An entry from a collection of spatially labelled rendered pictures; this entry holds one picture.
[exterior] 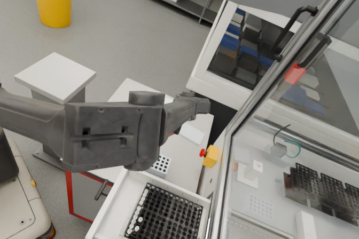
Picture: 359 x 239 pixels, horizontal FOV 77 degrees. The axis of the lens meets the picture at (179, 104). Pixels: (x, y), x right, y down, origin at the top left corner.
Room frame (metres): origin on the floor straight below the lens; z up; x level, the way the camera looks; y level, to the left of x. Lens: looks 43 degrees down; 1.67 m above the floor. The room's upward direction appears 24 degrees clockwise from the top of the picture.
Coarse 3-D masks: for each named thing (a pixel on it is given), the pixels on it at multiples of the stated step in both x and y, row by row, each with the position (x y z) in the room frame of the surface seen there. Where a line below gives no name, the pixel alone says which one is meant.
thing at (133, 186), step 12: (132, 180) 0.40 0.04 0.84; (144, 180) 0.41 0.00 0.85; (156, 180) 0.41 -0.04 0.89; (120, 192) 0.34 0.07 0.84; (132, 192) 0.36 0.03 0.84; (180, 192) 0.41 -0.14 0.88; (120, 204) 0.30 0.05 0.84; (204, 204) 0.42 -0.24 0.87; (108, 216) 0.25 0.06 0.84; (120, 216) 0.27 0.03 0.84; (204, 216) 0.39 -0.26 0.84; (108, 228) 0.22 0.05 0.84; (120, 228) 0.24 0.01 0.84; (204, 228) 0.34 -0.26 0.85
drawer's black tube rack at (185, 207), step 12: (156, 192) 0.38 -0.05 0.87; (168, 192) 0.39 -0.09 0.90; (144, 204) 0.31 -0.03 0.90; (156, 204) 0.33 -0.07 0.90; (168, 204) 0.34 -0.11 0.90; (180, 204) 0.38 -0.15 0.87; (192, 204) 0.38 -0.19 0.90; (144, 216) 0.28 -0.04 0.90; (156, 216) 0.29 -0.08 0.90; (168, 216) 0.31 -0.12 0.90; (180, 216) 0.32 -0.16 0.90; (192, 216) 0.36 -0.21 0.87; (144, 228) 0.25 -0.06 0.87; (156, 228) 0.27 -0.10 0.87; (168, 228) 0.28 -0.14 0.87; (180, 228) 0.30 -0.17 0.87; (192, 228) 0.30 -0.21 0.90
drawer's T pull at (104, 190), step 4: (108, 180) 0.33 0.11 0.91; (104, 184) 0.31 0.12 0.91; (100, 188) 0.30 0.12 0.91; (104, 188) 0.30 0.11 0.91; (108, 188) 0.31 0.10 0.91; (100, 192) 0.29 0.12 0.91; (104, 192) 0.29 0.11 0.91; (108, 192) 0.30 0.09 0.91; (96, 196) 0.27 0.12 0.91; (96, 200) 0.26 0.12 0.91
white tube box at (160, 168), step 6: (162, 156) 0.58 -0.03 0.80; (156, 162) 0.54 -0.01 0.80; (162, 162) 0.56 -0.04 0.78; (168, 162) 0.56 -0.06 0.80; (150, 168) 0.50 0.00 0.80; (156, 168) 0.52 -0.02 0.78; (162, 168) 0.53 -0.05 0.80; (168, 168) 0.54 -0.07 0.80; (156, 174) 0.50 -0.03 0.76; (162, 174) 0.51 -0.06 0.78
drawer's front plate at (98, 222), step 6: (120, 174) 0.36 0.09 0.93; (126, 174) 0.39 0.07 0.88; (120, 180) 0.34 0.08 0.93; (114, 186) 0.31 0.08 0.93; (120, 186) 0.35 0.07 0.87; (114, 192) 0.30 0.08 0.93; (108, 198) 0.27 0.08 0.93; (114, 198) 0.31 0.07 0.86; (108, 204) 0.26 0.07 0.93; (102, 210) 0.23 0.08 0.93; (108, 210) 0.27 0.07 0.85; (102, 216) 0.22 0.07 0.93; (96, 222) 0.20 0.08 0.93; (102, 222) 0.22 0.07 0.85; (90, 228) 0.18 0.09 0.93; (96, 228) 0.18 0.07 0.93; (90, 234) 0.17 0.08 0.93
